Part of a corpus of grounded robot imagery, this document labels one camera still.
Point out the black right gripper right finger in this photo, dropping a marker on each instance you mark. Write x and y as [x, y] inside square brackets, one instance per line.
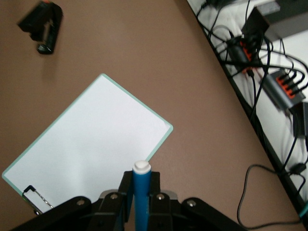
[168, 214]

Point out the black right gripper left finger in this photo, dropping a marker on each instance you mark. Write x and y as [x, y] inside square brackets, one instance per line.
[106, 211]

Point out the blue marker white cap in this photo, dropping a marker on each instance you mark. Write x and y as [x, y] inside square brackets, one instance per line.
[141, 192]

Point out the white clipboard teal edge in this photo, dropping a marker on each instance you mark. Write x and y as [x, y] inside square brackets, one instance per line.
[91, 132]

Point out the black power adapter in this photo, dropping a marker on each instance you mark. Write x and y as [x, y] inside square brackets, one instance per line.
[300, 120]

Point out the grey usb hub orange ports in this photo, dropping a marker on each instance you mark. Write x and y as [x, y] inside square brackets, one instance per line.
[276, 89]
[238, 54]

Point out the black stapler orange tip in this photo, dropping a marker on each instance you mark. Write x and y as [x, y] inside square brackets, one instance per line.
[48, 24]

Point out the black power box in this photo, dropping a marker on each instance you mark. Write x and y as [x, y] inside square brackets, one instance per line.
[255, 21]

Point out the grey metal box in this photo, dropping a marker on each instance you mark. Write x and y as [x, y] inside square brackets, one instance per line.
[288, 24]

